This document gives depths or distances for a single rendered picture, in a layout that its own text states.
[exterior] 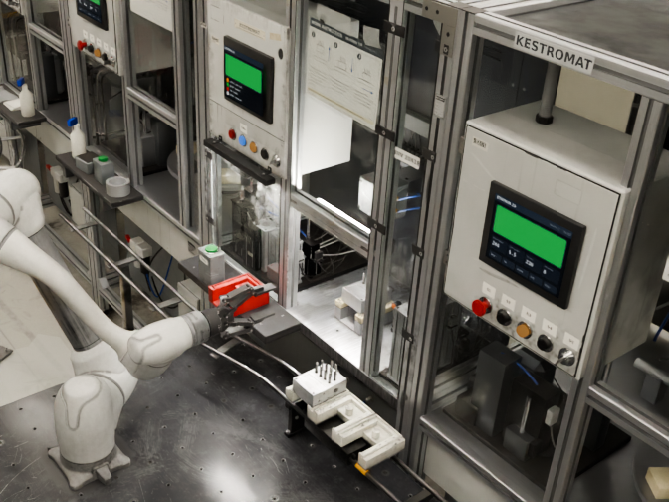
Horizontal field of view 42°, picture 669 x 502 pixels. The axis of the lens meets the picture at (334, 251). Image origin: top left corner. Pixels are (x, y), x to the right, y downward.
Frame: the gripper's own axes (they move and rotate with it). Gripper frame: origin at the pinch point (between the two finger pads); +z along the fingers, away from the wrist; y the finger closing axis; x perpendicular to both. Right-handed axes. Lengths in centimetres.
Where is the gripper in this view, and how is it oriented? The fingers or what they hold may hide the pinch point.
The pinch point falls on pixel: (265, 301)
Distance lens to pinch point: 248.2
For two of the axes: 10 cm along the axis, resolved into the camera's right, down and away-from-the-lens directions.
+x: -6.2, -4.3, 6.6
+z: 7.8, -2.8, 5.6
